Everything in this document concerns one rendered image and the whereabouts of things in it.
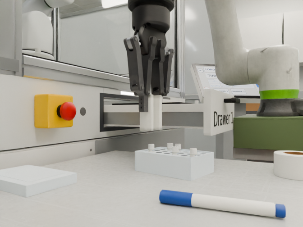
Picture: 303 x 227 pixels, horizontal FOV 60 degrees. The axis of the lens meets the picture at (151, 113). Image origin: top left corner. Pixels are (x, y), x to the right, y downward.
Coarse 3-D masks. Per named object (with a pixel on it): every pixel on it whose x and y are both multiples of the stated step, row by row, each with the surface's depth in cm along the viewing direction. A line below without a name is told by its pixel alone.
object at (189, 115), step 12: (108, 108) 76; (120, 108) 74; (132, 108) 72; (168, 108) 67; (180, 108) 66; (192, 108) 64; (108, 120) 76; (120, 120) 74; (132, 120) 72; (168, 120) 67; (180, 120) 65; (192, 120) 64
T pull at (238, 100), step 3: (225, 99) 72; (228, 99) 71; (231, 99) 69; (234, 99) 68; (237, 99) 70; (225, 102) 72; (228, 102) 71; (231, 102) 71; (234, 102) 69; (237, 102) 71
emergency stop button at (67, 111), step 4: (64, 104) 54; (68, 104) 55; (72, 104) 56; (60, 108) 54; (64, 108) 54; (68, 108) 55; (72, 108) 56; (60, 112) 54; (64, 112) 54; (68, 112) 55; (72, 112) 56; (64, 116) 54; (68, 116) 55; (72, 116) 56; (68, 120) 55
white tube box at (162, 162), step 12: (144, 156) 49; (156, 156) 47; (168, 156) 45; (180, 156) 44; (204, 156) 46; (144, 168) 49; (156, 168) 47; (168, 168) 45; (180, 168) 44; (192, 168) 43; (204, 168) 46; (192, 180) 43
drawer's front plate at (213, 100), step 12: (204, 96) 61; (216, 96) 65; (228, 96) 77; (204, 108) 61; (216, 108) 65; (228, 108) 77; (204, 120) 61; (216, 120) 65; (228, 120) 77; (204, 132) 61; (216, 132) 65
